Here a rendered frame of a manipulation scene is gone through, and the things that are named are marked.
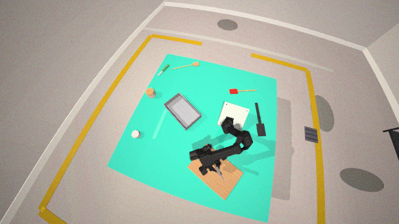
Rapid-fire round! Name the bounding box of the light wooden board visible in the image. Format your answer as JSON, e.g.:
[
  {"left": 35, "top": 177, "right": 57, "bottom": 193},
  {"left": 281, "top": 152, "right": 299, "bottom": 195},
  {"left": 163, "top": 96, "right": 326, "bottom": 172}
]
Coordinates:
[{"left": 187, "top": 159, "right": 243, "bottom": 201}]

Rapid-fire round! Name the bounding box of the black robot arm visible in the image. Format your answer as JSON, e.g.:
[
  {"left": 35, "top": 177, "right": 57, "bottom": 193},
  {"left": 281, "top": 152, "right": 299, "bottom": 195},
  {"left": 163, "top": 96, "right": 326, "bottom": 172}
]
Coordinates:
[{"left": 189, "top": 116, "right": 253, "bottom": 166}]

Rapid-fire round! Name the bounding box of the short white cylinder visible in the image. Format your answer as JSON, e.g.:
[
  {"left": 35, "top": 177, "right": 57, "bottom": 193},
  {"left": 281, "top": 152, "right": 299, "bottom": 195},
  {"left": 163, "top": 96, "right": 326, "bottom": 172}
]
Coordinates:
[{"left": 132, "top": 130, "right": 140, "bottom": 139}]

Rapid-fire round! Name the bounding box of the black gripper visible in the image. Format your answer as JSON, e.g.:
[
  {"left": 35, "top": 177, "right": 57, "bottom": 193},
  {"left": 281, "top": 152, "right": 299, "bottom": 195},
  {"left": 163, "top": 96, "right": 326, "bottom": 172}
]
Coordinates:
[{"left": 199, "top": 157, "right": 227, "bottom": 175}]

